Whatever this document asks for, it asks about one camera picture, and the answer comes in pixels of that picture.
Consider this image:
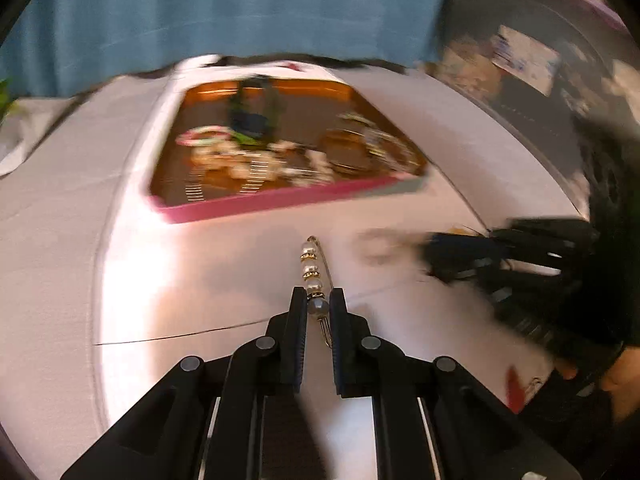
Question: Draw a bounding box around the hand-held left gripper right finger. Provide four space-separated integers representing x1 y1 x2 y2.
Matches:
328 287 583 480

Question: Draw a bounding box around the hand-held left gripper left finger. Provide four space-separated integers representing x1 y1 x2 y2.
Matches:
60 287 309 480

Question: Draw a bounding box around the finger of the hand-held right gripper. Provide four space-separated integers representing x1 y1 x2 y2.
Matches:
424 259 502 287
423 231 507 262

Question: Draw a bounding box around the pearl brooch pin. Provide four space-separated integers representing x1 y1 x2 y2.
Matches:
299 235 334 349

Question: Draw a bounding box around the blurred pale ring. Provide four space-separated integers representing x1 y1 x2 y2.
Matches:
356 227 427 267

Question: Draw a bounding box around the silver bracelet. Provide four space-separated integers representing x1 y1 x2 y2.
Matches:
340 112 422 172

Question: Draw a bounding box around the pink jewelry tray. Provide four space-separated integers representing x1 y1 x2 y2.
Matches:
147 78 432 226

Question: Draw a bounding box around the yellow bead bracelet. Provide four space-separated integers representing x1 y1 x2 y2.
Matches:
191 146 262 182

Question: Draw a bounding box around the green red bead bracelet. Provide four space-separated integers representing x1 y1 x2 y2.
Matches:
175 126 244 149

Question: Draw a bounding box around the person's right hand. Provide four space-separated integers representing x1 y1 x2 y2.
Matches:
597 347 640 426

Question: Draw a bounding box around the red white small packet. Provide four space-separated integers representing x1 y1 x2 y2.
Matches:
505 367 544 412

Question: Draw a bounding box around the white tablecloth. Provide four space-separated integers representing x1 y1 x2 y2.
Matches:
91 54 593 480

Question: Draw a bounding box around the dark cabinet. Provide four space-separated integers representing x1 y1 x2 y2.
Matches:
415 0 640 213

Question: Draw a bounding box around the beige bundle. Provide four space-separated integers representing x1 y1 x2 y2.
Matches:
440 45 502 107

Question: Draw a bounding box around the white printed card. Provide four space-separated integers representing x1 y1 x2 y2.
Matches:
490 25 562 97

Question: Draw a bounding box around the black green wristwatch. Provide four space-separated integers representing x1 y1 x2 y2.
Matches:
227 76 282 149

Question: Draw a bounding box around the grey tablecloth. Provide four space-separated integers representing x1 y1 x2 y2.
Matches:
0 96 168 480

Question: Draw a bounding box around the blue curtain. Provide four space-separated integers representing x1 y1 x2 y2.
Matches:
0 0 451 102

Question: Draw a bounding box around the potted green plant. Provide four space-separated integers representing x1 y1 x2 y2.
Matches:
0 77 17 117

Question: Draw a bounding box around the amber bracelet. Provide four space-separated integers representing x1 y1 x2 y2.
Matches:
320 128 372 172

